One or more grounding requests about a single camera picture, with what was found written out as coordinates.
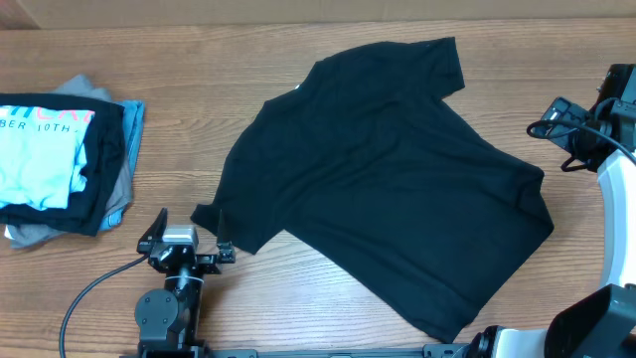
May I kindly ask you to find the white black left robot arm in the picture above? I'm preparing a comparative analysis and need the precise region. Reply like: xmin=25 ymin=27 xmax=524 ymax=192
xmin=134 ymin=208 xmax=236 ymax=358

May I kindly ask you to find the folded black printed t-shirt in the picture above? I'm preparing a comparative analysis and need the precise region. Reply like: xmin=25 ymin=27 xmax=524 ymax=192
xmin=1 ymin=102 xmax=96 ymax=212

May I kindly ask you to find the folded grey shirt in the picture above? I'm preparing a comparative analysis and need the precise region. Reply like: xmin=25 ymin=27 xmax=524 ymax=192
xmin=1 ymin=76 xmax=142 ymax=247

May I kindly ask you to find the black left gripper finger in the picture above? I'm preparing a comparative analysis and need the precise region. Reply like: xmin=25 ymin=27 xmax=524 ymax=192
xmin=136 ymin=208 xmax=168 ymax=254
xmin=216 ymin=211 xmax=236 ymax=263

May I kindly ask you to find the folded blue shirt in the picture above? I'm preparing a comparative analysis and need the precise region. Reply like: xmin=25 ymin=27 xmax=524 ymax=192
xmin=99 ymin=100 xmax=145 ymax=231

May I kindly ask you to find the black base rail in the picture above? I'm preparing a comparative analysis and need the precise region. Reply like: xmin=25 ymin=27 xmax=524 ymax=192
xmin=121 ymin=343 xmax=469 ymax=358

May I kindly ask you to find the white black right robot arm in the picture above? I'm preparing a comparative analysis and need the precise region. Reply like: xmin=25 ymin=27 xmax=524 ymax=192
xmin=450 ymin=64 xmax=635 ymax=358

